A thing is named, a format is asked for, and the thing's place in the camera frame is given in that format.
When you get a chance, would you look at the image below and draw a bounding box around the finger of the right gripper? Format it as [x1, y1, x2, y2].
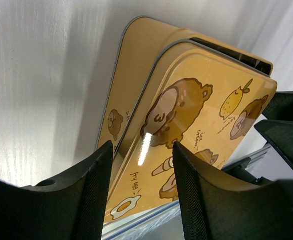
[262, 91, 293, 120]

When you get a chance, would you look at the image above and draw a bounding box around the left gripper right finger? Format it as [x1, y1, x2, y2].
[172, 142, 293, 240]

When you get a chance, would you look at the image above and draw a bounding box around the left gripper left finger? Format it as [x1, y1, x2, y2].
[0, 141, 113, 240]

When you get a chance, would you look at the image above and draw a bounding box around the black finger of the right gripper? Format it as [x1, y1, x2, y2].
[254, 119, 293, 170]

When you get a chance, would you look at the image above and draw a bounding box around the silver tin lid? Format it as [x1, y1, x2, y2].
[104, 40, 277, 223]

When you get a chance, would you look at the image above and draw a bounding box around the gold chocolate box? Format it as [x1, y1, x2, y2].
[96, 16, 273, 153]

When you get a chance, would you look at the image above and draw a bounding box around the aluminium rail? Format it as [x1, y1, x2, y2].
[101, 144, 271, 240]

